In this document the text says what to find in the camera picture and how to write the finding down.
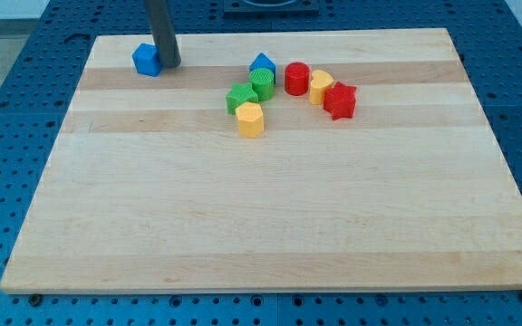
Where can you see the yellow hexagon block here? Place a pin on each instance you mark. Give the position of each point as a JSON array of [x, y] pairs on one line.
[[250, 119]]

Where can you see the red cylinder block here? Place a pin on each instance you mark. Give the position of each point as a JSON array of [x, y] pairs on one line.
[[297, 78]]

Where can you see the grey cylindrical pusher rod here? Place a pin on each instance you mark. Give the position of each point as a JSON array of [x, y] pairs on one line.
[[163, 34]]

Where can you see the blue pentagon block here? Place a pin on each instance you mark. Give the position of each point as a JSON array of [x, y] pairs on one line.
[[263, 61]]

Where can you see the blue cube block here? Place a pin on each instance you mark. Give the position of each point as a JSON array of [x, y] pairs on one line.
[[146, 60]]

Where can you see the green cylinder block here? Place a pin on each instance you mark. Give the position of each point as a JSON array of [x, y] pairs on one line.
[[262, 80]]

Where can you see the green star block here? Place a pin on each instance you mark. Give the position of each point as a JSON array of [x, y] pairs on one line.
[[238, 95]]

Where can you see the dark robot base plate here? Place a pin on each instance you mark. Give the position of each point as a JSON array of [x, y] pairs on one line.
[[239, 7]]

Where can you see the red star block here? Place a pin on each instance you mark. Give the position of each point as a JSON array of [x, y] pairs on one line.
[[340, 101]]

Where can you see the yellow heart block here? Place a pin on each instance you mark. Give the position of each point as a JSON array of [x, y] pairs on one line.
[[320, 82]]

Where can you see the wooden board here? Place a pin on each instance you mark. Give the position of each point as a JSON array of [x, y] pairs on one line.
[[150, 188]]

